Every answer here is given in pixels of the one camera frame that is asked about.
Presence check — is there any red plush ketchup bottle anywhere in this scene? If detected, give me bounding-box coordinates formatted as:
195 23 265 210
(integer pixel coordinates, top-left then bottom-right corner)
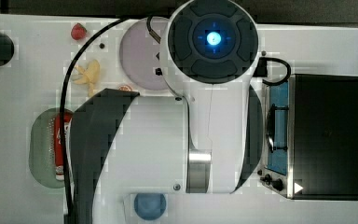
53 115 64 181

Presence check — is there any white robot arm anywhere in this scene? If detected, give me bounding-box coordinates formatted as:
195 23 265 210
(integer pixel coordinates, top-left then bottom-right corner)
65 0 262 224

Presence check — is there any green oval strainer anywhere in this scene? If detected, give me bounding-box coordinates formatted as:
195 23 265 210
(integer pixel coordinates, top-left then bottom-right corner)
28 108 64 189

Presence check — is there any plush orange slice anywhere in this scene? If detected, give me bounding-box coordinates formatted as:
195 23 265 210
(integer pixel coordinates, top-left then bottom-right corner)
118 85 133 91

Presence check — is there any lilac round plate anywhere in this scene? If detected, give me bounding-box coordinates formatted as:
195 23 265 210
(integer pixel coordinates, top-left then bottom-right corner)
119 18 168 91

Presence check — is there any plush peeled banana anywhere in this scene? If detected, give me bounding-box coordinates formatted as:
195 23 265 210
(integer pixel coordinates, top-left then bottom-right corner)
73 60 101 97

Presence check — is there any blue cup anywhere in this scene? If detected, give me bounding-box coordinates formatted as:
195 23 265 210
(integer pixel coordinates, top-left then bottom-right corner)
134 193 167 221

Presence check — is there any red plush strawberry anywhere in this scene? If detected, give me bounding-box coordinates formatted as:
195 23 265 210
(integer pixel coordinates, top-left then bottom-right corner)
71 23 87 40

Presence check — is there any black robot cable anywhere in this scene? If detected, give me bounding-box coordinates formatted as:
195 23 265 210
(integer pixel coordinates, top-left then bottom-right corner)
58 17 132 224

